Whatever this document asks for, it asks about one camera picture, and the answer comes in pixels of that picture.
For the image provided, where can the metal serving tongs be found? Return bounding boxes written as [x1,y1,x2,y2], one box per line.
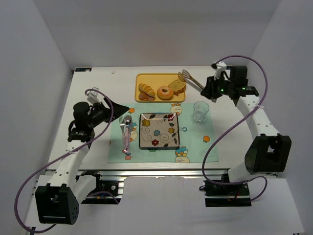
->
[178,70,204,90]

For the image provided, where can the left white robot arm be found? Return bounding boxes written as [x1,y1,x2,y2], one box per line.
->
[35,99,129,225]

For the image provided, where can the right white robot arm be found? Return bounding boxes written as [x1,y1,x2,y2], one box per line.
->
[201,63,291,186]

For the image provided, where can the reddish brown bread piece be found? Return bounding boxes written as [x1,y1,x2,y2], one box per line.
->
[138,92,155,102]

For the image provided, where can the seeded bread slice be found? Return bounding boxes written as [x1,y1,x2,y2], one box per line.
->
[168,79,186,95]

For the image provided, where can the striped bread roll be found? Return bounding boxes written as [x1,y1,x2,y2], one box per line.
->
[138,83,156,97]

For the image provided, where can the clear drinking glass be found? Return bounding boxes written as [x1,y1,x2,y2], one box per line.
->
[193,101,210,121]

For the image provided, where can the square floral ceramic plate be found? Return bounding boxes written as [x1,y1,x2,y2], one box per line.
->
[139,113,180,149]

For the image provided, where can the sugared orange donut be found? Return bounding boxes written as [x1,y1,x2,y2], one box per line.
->
[157,86,174,100]

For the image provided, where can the spoon with pink handle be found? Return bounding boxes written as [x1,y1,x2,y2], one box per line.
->
[124,115,132,154]

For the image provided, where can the fork with pink handle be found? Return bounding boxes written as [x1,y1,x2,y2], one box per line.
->
[119,117,127,154]

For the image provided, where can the knife with pink handle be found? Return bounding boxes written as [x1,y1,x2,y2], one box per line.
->
[126,116,133,147]

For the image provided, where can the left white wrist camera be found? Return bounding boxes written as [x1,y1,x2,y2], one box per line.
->
[85,87,100,105]

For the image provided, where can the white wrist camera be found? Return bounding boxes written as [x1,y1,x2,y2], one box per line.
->
[85,87,100,105]
[211,61,227,80]

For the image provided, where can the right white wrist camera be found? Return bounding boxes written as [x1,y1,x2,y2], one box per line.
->
[211,61,227,80]

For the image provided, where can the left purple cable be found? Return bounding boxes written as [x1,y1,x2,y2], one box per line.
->
[14,89,114,233]

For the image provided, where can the aluminium table front rail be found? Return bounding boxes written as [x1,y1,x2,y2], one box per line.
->
[46,168,230,177]

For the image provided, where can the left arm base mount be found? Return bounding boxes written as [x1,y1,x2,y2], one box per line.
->
[76,170,124,205]

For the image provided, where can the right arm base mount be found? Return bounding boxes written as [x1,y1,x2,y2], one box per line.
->
[199,181,251,208]

